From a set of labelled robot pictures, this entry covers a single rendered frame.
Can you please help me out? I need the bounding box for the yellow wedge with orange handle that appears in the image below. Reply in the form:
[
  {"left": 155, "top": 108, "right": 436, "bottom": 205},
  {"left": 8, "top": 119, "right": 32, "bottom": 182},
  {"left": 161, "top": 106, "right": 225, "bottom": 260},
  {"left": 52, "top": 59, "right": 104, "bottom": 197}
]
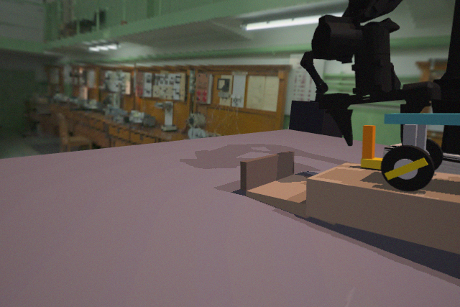
[{"left": 361, "top": 125, "right": 382, "bottom": 171}]

